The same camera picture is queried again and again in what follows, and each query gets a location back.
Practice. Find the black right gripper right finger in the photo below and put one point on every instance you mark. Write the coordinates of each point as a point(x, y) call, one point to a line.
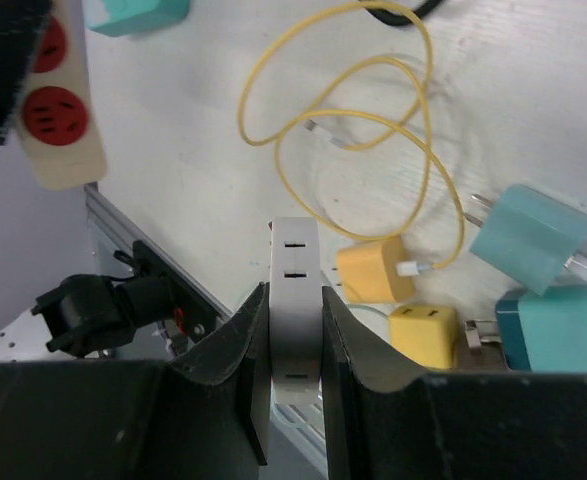
point(386, 417)

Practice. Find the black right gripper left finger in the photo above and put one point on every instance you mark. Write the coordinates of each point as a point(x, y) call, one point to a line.
point(203, 415)

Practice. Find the yellow charger plug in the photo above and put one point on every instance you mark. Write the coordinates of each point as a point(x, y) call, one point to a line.
point(426, 334)
point(368, 274)

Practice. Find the beige power strip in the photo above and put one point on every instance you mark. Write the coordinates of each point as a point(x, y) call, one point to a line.
point(55, 120)

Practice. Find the pink charger plug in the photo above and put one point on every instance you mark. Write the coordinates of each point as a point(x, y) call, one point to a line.
point(479, 347)

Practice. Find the teal triangular power socket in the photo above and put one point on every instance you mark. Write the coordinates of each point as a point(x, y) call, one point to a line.
point(116, 18)

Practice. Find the white charger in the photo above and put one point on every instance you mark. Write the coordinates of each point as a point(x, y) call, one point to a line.
point(295, 311)

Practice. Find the teal charger plug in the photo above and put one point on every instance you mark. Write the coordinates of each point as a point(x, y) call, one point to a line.
point(544, 333)
point(531, 237)

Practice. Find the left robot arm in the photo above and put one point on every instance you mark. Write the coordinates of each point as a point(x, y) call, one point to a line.
point(91, 315)

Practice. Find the aluminium table edge rail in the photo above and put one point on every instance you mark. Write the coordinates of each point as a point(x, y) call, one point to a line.
point(296, 449)

